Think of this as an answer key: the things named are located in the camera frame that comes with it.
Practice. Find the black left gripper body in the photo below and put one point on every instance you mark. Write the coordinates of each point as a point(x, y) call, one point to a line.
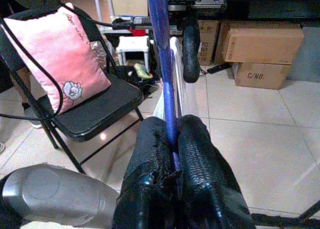
point(200, 2)

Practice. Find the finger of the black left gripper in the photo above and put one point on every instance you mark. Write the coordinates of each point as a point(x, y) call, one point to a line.
point(191, 51)

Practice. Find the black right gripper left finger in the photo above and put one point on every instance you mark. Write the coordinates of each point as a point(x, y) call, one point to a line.
point(147, 176)

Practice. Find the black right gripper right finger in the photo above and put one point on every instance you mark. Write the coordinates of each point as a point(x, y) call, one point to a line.
point(207, 179)

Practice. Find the plain white garment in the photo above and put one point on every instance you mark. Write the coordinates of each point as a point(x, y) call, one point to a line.
point(178, 71)

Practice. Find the purple plastic hanger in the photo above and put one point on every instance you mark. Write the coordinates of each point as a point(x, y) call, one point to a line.
point(160, 26)

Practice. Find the cardboard box with black print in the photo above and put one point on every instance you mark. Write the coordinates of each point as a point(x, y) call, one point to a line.
point(211, 39)

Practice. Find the black power strip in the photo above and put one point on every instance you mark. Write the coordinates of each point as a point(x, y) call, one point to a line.
point(217, 68)

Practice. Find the green soft toy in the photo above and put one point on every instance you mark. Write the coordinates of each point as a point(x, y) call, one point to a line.
point(142, 71)

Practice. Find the white plastic stool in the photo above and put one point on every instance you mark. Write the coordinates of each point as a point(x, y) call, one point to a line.
point(132, 42)

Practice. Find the black bag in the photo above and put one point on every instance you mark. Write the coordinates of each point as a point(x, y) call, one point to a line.
point(125, 74)

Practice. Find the large plain cardboard box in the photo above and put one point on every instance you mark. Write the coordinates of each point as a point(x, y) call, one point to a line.
point(262, 44)

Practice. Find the tall cardboard box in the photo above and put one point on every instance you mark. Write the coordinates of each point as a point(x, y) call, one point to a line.
point(127, 1)

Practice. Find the black shelf unit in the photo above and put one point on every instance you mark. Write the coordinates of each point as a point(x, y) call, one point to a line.
point(275, 6)

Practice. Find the cardboard box printed C/NO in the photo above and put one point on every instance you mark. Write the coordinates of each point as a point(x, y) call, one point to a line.
point(262, 75)

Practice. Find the black folding chair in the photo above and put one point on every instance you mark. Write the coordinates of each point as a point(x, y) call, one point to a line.
point(100, 106)

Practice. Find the white metal shelf rack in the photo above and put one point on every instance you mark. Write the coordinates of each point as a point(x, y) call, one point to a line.
point(100, 9)

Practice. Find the person's foot in grey shoe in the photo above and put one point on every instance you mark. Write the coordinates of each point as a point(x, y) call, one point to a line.
point(2, 147)
point(32, 116)

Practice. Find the pink cartoon pillow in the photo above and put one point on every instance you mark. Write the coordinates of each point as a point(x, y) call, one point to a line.
point(55, 51)

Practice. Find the black metal floor frame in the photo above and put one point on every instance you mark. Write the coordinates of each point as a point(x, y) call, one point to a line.
point(275, 217)

